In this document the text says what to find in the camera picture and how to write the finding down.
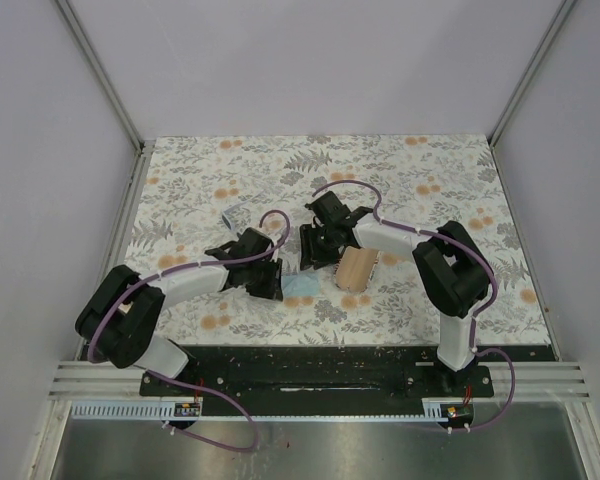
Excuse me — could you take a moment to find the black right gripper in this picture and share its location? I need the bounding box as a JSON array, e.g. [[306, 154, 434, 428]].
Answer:
[[300, 223, 341, 271]]

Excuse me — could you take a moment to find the light blue cleaning cloth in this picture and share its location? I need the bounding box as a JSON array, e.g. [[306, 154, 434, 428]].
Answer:
[[281, 272, 321, 299]]

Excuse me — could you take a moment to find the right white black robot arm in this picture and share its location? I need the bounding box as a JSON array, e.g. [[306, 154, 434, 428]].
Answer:
[[299, 191, 497, 396]]

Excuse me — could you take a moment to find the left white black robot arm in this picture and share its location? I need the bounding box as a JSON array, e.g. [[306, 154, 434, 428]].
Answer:
[[75, 228, 283, 395]]

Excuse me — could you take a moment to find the floral pattern table mat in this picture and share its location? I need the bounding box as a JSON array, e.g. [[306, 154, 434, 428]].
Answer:
[[122, 134, 550, 345]]

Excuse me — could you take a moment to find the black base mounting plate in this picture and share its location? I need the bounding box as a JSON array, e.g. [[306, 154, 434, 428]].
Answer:
[[138, 343, 496, 416]]

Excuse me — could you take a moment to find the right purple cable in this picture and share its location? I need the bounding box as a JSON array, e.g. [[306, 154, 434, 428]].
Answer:
[[312, 179, 516, 434]]

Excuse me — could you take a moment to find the purple cable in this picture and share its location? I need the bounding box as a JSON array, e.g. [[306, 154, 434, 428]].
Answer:
[[87, 209, 294, 451], [312, 179, 516, 434]]

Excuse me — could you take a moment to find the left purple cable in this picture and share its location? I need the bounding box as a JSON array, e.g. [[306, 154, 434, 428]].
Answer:
[[87, 209, 294, 451]]

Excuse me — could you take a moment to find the white slotted cable duct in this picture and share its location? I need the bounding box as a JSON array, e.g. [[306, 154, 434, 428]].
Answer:
[[71, 398, 448, 423]]

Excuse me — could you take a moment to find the left aluminium frame post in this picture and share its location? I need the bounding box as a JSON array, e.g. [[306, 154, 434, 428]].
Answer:
[[52, 0, 144, 153]]

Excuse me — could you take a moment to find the aluminium frame post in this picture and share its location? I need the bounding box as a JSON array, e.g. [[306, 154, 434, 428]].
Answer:
[[52, 0, 144, 153], [488, 0, 579, 147]]

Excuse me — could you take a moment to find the right aluminium frame post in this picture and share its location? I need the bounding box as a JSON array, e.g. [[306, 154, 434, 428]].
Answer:
[[488, 0, 579, 147]]

